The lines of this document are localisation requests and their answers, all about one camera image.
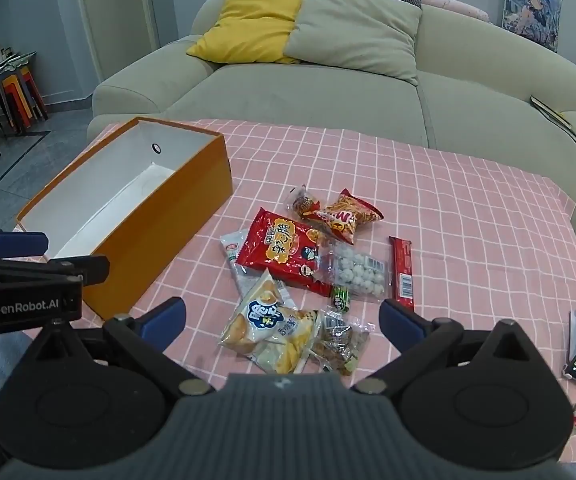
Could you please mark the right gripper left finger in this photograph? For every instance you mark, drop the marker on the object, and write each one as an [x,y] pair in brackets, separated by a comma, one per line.
[140,343]

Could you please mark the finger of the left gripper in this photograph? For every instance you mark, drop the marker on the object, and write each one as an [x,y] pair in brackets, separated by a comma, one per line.
[90,270]
[22,244]

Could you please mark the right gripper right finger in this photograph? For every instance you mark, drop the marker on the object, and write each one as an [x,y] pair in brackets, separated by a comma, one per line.
[422,344]

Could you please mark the clear brown snack bag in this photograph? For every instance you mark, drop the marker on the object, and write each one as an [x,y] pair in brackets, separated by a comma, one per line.
[340,343]

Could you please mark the green sausage stick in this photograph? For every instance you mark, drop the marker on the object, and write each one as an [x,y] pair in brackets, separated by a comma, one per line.
[340,298]

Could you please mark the red chocolate bar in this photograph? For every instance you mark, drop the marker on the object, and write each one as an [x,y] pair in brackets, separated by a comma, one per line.
[402,272]

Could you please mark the clear bag white balls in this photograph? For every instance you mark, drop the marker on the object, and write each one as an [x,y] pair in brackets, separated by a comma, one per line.
[341,264]

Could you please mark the white snack packet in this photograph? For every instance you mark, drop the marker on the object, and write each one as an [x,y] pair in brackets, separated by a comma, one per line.
[244,277]

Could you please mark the yellow white cracker bag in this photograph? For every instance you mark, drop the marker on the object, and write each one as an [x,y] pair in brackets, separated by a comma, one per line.
[276,338]

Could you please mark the orange fries snack bag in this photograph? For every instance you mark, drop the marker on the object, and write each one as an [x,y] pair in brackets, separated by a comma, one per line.
[342,219]

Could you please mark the red chips bag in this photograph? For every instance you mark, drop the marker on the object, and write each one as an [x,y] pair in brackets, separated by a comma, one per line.
[288,249]

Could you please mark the small clear nut snack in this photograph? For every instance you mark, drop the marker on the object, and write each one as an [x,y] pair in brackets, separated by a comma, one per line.
[303,203]

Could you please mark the book on sofa arm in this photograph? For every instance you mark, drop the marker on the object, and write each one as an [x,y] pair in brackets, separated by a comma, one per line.
[553,117]

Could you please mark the orange cardboard box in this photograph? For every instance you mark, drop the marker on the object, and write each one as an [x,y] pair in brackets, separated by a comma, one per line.
[138,195]

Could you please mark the pink checkered tablecloth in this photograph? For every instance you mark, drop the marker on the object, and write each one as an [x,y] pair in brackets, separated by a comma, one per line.
[488,241]

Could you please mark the stacked colourful stools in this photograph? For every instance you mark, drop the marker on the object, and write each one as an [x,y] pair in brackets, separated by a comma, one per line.
[23,103]

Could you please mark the beige sofa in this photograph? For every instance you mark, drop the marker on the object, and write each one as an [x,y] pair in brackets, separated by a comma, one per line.
[472,98]

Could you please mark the white door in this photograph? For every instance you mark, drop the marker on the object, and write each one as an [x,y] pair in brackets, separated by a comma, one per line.
[120,32]

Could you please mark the yellow cushion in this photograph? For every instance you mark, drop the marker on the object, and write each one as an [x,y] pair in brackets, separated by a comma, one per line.
[249,31]

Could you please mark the beige cushion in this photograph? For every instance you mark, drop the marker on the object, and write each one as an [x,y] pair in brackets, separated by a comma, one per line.
[373,36]

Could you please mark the pink blanket behind sofa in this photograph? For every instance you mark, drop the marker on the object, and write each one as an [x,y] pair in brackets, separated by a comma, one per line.
[459,7]

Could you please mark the anime wall poster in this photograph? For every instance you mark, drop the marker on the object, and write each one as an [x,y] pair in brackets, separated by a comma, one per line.
[535,20]

